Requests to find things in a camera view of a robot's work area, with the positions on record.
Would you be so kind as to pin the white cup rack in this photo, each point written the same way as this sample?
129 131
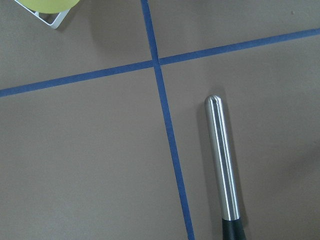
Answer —
52 20

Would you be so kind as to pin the yellow cup on rack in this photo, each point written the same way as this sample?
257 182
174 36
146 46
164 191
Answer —
49 6

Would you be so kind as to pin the steel muddler black handle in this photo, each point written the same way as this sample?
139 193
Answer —
232 226

